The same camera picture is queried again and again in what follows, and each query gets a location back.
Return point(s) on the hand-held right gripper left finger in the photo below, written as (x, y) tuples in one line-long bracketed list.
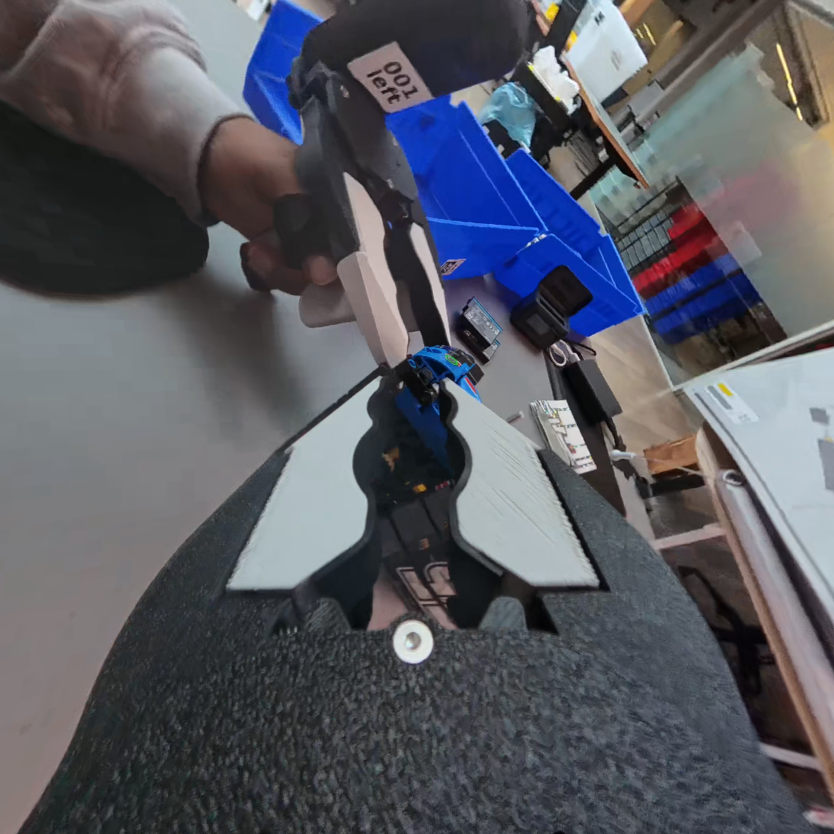
[(306, 508)]

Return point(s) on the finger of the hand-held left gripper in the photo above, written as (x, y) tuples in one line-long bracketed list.
[(378, 300), (427, 286)]

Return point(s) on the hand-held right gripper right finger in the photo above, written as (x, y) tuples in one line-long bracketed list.
[(521, 515)]

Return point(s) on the blue building brick toy car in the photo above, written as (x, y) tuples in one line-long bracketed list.
[(423, 417)]

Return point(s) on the person's left forearm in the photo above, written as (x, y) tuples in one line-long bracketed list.
[(130, 85)]

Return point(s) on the wooden top desk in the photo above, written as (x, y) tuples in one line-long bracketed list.
[(612, 124)]

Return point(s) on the grey desk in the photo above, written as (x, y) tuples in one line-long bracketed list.
[(130, 423)]

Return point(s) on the person's left hand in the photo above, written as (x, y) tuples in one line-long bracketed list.
[(247, 176)]

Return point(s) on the teal plastic bag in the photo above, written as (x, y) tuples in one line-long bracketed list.
[(511, 107)]

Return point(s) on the folded printed leaflet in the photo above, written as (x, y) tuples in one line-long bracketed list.
[(563, 433)]

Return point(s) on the white plastic bags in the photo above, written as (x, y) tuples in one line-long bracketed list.
[(554, 75)]

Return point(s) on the black power adapter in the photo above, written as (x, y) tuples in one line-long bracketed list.
[(593, 388)]

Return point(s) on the white box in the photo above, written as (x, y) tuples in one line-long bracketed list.
[(609, 45)]

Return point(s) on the brown cardboard box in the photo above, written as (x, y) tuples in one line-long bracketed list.
[(671, 455)]

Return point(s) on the stack of red and blue bins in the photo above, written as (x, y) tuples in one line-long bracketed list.
[(697, 280)]

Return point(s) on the white panel with yellow sticker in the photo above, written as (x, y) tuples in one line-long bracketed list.
[(775, 417)]

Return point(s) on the black armrest pad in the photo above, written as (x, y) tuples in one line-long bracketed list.
[(78, 215)]

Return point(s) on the black camera battery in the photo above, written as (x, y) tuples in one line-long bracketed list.
[(481, 326)]

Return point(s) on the black action camera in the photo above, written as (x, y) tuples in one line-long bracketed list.
[(550, 306)]

